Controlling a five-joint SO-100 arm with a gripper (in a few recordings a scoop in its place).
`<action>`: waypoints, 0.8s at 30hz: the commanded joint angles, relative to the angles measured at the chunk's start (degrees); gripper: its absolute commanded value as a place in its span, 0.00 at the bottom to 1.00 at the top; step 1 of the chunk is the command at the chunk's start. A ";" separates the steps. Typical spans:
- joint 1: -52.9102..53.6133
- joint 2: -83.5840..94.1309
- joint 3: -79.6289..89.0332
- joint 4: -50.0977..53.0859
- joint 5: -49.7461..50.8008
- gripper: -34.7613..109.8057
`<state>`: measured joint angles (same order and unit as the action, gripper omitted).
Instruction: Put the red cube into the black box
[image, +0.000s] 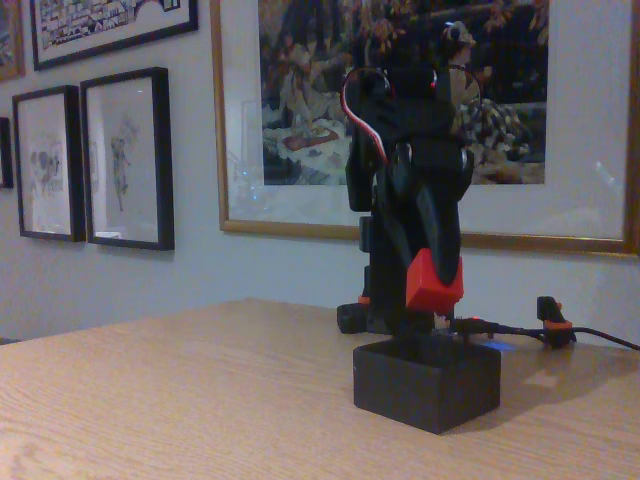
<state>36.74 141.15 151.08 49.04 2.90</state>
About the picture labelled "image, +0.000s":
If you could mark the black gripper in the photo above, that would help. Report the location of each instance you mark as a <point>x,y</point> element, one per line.
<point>434,215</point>

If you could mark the red cube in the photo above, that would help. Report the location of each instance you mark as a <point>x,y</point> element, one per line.
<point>425,290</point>

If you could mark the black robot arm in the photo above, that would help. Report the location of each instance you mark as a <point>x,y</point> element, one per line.
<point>380,130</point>

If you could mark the black box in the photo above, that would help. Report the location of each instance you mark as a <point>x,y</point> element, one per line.
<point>425,385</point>

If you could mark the black orange table clamp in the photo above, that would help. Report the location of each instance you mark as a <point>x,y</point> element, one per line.
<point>552,325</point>

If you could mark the large gold framed painting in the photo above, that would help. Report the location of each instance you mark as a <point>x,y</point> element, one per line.
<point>575,125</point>

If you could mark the black framed figure sketch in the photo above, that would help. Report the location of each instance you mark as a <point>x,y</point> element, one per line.
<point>45,165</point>
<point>130,160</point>

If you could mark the black framed city print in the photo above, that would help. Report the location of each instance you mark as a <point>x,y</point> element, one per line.
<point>115,30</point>

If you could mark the small black picture frame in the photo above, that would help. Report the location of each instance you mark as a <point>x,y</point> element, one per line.
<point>5,155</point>

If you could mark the small gold picture frame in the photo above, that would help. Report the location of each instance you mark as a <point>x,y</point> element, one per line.
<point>10,40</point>

